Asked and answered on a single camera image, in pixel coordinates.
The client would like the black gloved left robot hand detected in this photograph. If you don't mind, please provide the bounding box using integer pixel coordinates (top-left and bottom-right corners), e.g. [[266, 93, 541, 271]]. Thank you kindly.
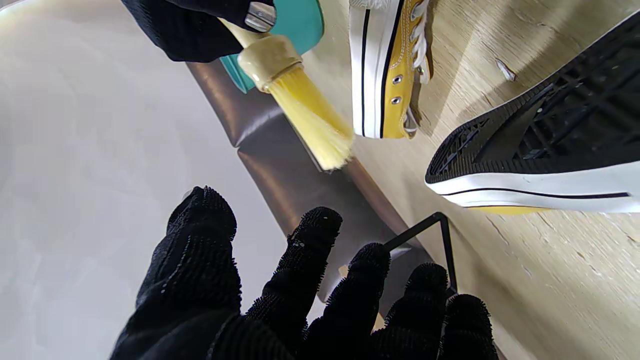
[[110, 186, 498, 360]]

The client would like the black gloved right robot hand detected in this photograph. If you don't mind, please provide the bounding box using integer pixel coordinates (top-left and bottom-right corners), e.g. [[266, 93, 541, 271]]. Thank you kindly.
[[121, 0, 277, 63]]

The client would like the wooden shoe brush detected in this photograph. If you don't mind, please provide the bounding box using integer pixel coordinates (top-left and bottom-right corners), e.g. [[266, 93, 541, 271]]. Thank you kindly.
[[220, 17, 353, 172]]

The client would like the yellow canvas sneaker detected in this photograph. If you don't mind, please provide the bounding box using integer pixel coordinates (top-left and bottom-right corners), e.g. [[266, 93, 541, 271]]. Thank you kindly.
[[425, 11, 640, 216], [348, 0, 433, 140]]

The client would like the green plastic basket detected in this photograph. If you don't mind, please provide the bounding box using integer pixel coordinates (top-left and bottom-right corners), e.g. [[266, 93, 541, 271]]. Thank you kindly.
[[220, 0, 325, 94]]

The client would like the dark brown leather sofa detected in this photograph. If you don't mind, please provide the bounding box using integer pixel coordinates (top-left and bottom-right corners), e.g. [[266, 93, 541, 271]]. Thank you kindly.
[[186, 60, 506, 360]]

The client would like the small wooden black-legged bench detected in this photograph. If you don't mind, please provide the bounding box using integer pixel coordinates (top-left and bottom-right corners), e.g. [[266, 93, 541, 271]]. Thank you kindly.
[[337, 211, 458, 331]]

